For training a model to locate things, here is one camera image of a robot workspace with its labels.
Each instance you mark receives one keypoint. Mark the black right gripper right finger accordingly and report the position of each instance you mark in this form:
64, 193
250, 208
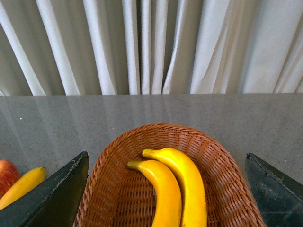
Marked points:
278, 196

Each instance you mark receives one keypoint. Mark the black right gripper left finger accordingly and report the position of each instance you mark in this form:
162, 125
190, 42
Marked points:
54, 202

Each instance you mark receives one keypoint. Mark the yellow banana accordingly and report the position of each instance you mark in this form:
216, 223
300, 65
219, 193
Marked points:
22, 186
168, 195
194, 208

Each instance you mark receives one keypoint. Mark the red yellow apple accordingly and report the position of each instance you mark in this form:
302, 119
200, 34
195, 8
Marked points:
9, 174

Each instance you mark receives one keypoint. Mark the right brown wicker basket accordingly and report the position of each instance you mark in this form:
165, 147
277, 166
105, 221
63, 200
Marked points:
116, 196

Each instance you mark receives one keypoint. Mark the white pleated curtain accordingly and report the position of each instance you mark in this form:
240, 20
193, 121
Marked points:
112, 47

